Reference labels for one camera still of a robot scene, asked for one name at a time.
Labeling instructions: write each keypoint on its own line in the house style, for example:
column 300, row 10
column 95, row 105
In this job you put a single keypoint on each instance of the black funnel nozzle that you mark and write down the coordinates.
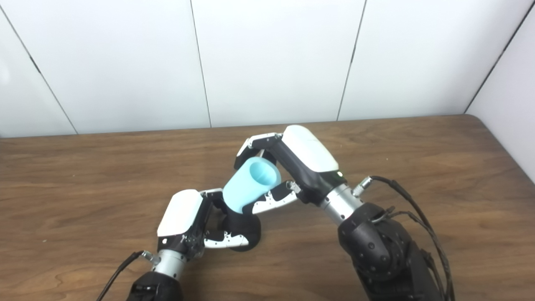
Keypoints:
column 246, row 228

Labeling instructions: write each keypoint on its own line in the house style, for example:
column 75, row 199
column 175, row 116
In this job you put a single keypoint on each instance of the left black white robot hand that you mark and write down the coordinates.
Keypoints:
column 182, row 213

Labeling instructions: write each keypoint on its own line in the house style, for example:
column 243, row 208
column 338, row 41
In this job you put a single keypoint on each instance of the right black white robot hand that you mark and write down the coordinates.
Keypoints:
column 309, row 154

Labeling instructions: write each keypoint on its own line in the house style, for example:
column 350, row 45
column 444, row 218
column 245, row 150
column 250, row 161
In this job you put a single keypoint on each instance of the light blue cylinder cup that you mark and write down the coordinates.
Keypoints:
column 246, row 188

